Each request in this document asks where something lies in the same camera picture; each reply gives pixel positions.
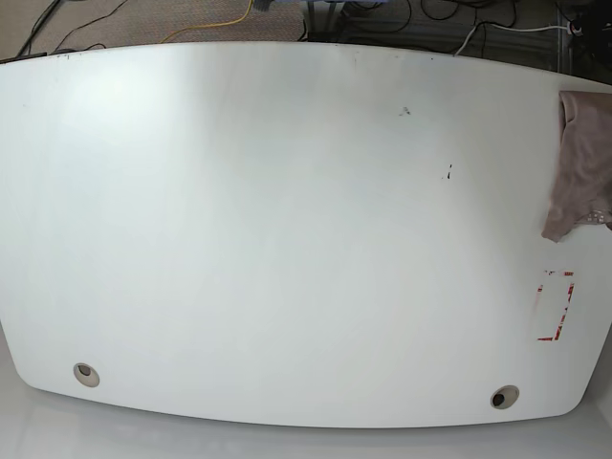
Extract black cables on floor left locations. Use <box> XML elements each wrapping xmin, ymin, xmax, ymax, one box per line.
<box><xmin>17</xmin><ymin>0</ymin><xmax>130</xmax><ymax>56</ymax></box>

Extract white cable on floor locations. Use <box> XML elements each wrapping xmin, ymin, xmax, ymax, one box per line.
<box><xmin>453</xmin><ymin>19</ymin><xmax>575</xmax><ymax>56</ymax></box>

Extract table cable grommet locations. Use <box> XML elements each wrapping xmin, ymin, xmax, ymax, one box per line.
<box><xmin>74</xmin><ymin>363</ymin><xmax>100</xmax><ymax>388</ymax></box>
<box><xmin>491</xmin><ymin>385</ymin><xmax>520</xmax><ymax>410</ymax></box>

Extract yellow cable on floor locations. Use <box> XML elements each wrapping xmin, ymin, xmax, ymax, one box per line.
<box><xmin>161</xmin><ymin>0</ymin><xmax>253</xmax><ymax>45</ymax></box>

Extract left table cable grommet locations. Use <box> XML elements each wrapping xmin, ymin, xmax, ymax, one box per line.
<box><xmin>74</xmin><ymin>363</ymin><xmax>100</xmax><ymax>388</ymax></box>

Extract red tape rectangle marking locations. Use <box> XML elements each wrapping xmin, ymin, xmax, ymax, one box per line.
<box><xmin>532</xmin><ymin>270</ymin><xmax>575</xmax><ymax>342</ymax></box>

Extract mauve t-shirt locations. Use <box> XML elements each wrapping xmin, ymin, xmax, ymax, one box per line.
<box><xmin>541</xmin><ymin>91</ymin><xmax>611</xmax><ymax>243</ymax></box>

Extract right table cable grommet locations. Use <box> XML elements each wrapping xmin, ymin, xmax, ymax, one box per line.
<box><xmin>491</xmin><ymin>385</ymin><xmax>520</xmax><ymax>410</ymax></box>

